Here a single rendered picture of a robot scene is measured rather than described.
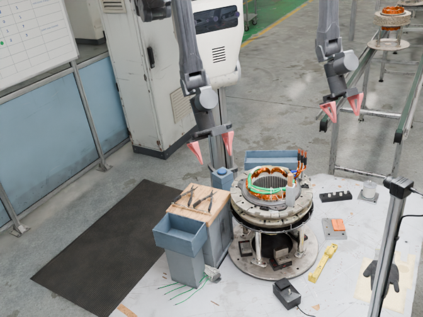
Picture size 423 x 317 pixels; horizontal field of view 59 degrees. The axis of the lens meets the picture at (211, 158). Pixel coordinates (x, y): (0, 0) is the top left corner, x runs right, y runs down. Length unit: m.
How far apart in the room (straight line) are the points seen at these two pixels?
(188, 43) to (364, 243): 1.13
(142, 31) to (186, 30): 2.27
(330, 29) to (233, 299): 1.03
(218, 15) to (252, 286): 1.08
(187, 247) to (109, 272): 1.50
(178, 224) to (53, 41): 2.24
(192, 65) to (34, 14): 2.27
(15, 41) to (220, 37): 1.91
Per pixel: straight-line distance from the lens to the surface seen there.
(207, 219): 1.42
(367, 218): 1.89
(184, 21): 1.12
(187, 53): 1.13
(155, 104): 3.58
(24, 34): 3.23
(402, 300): 1.60
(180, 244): 1.39
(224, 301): 1.52
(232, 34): 1.64
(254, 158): 1.81
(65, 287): 2.87
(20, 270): 3.17
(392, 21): 4.07
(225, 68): 1.66
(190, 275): 1.52
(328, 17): 1.36
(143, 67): 3.47
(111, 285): 2.74
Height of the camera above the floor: 2.00
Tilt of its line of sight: 32 degrees down
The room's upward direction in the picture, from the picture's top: 7 degrees counter-clockwise
